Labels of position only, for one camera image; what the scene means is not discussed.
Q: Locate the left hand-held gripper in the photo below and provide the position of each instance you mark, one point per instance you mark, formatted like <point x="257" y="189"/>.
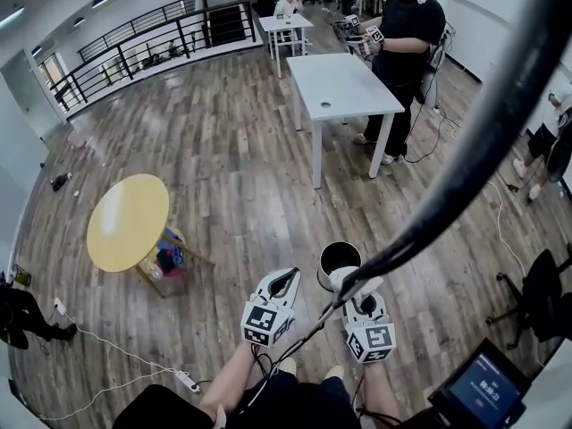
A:
<point x="263" y="324"/>

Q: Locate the metal trash bin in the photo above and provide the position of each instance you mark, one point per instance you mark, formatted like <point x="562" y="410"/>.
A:
<point x="333" y="255"/>

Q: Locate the white plug adapter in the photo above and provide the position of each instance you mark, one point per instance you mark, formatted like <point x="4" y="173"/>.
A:
<point x="60" y="304"/>

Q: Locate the white cloth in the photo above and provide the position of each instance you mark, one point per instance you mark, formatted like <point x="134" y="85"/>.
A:
<point x="335" y="279"/>

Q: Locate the small white table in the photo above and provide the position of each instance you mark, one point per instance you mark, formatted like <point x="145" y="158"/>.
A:
<point x="286" y="22"/>

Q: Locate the black floor item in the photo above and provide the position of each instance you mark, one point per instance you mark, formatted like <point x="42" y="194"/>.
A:
<point x="61" y="182"/>

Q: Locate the person's left shoe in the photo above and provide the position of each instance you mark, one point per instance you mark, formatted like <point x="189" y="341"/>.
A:
<point x="287" y="365"/>

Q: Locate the person's shoe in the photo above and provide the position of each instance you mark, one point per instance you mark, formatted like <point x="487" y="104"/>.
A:
<point x="334" y="372"/>
<point x="287" y="365"/>

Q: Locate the person's right shoe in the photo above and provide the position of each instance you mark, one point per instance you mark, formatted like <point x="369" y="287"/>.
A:
<point x="334" y="372"/>

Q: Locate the green box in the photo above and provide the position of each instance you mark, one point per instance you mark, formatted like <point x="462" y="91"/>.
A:
<point x="22" y="275"/>

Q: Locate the black panel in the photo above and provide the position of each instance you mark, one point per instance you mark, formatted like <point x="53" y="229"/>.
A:
<point x="227" y="25"/>

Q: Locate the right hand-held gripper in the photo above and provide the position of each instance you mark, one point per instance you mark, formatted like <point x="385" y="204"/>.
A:
<point x="373" y="342"/>

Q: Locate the large white table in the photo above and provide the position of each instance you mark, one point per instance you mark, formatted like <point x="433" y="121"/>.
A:
<point x="339" y="87"/>

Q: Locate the person's left forearm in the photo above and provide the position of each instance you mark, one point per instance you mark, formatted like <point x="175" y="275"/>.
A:
<point x="232" y="382"/>

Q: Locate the black metal railing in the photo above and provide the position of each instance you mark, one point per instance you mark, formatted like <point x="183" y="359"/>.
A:
<point x="134" y="43"/>

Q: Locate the colourful items under table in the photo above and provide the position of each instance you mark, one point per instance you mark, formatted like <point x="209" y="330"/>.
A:
<point x="172" y="266"/>

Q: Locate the black phone with screen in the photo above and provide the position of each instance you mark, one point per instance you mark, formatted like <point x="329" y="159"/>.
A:
<point x="485" y="384"/>

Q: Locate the person's right forearm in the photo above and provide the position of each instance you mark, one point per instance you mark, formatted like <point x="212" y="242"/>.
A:
<point x="382" y="387"/>

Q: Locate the pale plastic bag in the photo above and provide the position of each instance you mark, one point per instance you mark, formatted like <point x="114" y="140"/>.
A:
<point x="152" y="268"/>

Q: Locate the round yellow table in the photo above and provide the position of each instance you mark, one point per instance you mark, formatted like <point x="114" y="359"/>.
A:
<point x="127" y="221"/>

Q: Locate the pink floor item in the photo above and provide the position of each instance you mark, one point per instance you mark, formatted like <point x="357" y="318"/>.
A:
<point x="78" y="140"/>

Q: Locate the white power strip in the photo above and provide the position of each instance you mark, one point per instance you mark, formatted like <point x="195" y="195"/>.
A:
<point x="187" y="381"/>

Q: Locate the person's black shirt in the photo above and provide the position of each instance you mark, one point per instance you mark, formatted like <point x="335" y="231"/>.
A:
<point x="170" y="409"/>

